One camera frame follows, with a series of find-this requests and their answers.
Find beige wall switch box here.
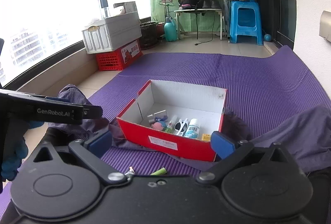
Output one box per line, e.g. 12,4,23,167
319,10,331,42

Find blue ball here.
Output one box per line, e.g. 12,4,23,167
264,34,272,42

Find black plastic basket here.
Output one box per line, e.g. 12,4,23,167
139,22,158,50

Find white spray bottle blue label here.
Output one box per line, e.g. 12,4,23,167
185,118,200,139

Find pink blue toy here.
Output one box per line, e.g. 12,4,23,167
151,116,168,131

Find blue gloved left hand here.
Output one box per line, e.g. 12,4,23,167
1,119,44,181

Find yellow small box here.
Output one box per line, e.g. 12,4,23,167
201,134,211,142

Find grey correction tape dispenser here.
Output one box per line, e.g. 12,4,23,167
125,166,135,179

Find green marker pen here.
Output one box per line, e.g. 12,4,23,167
151,167,167,176

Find red plastic crate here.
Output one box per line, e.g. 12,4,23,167
95,40,143,71

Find white sunglasses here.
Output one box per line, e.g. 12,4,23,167
174,118,188,136

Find blue plastic stool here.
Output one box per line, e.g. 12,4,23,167
229,1,263,46

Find black power cable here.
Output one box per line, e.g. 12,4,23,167
194,9,221,46

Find silver binder clip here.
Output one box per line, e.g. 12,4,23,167
147,110,168,124

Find red cardboard box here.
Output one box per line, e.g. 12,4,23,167
117,80,228,162

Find teal detergent bottle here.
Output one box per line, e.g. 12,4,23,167
164,17,177,42

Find purple foam mat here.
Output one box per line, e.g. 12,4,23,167
0,45,331,214

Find cardboard box on crate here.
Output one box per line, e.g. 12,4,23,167
113,1,137,15

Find small white tube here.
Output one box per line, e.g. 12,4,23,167
165,115,177,133

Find purple-grey cloth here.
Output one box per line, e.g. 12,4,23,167
48,84,331,175

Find white folding table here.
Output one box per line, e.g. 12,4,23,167
174,8,228,41

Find white plastic crate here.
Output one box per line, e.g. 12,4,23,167
83,12,142,54

